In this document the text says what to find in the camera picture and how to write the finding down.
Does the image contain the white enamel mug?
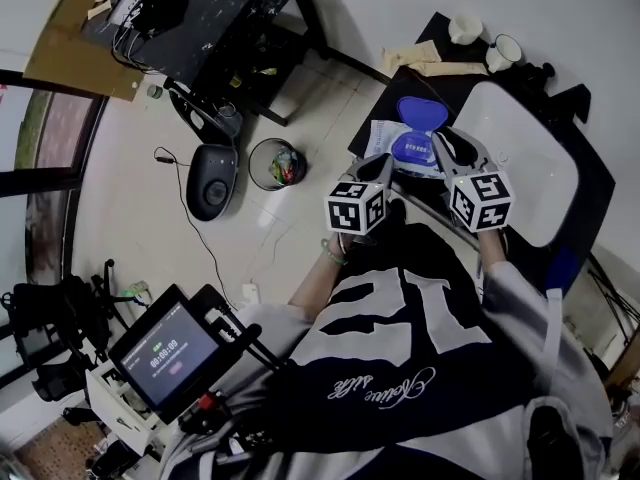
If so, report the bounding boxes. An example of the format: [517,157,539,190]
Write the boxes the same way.
[485,33,523,74]

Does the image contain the person's left forearm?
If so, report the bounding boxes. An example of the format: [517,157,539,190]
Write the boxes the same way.
[288,230,374,322]

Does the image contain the green bead bracelet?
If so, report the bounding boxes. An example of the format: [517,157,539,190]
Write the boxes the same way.
[320,237,350,268]

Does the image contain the black tablet screen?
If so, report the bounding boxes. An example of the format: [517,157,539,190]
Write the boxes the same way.
[106,282,227,425]

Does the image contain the white basin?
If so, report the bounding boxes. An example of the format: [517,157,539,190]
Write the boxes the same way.
[451,81,581,249]

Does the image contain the white equipment box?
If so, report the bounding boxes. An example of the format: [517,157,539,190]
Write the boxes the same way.
[83,356,174,455]

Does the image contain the wire mesh waste bin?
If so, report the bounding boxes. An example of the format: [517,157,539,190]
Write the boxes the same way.
[247,137,308,192]

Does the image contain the black soap dispenser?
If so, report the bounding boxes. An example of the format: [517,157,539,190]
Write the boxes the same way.
[519,61,557,90]

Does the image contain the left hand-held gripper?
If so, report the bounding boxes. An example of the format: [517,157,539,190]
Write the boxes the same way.
[324,151,398,237]

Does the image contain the black faucet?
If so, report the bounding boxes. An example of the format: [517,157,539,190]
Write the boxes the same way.
[543,83,593,126]

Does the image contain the black cable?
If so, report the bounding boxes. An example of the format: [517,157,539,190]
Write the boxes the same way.
[153,146,242,310]

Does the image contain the person's grey and navy shirt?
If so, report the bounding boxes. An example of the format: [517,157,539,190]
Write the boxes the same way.
[159,220,616,480]

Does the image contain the black bag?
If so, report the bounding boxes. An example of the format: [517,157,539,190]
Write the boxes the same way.
[130,0,201,37]

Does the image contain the beige cloth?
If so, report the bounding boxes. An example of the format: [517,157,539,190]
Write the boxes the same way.
[381,39,490,78]

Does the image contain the wet wipe pack purple lid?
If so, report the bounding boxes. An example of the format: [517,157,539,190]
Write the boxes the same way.
[363,95,450,177]

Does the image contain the white cup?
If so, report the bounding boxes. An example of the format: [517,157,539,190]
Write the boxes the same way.
[447,13,484,46]

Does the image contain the dark grey appliance base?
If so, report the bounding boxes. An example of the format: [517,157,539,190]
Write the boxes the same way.
[185,142,239,223]

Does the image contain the brown cardboard sheet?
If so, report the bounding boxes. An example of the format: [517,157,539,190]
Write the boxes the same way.
[21,0,145,103]

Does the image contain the black window frame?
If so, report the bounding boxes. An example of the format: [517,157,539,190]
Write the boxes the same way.
[0,67,110,387]

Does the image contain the black marble side table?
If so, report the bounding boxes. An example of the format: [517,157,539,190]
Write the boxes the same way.
[81,0,332,128]

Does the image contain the black and white floor appliance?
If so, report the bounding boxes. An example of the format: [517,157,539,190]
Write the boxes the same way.
[163,77,236,142]

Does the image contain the person's right forearm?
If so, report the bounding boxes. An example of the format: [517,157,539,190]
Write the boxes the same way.
[474,226,512,277]

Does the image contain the clear plastic container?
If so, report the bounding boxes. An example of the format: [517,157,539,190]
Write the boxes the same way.
[215,101,245,139]

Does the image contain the black vanity counter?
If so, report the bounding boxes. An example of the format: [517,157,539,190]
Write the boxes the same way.
[346,11,617,290]

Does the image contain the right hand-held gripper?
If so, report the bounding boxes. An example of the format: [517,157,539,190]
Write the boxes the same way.
[430,126,517,233]

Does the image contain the beige paper scraps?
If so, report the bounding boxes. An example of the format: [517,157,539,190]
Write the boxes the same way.
[86,0,126,21]

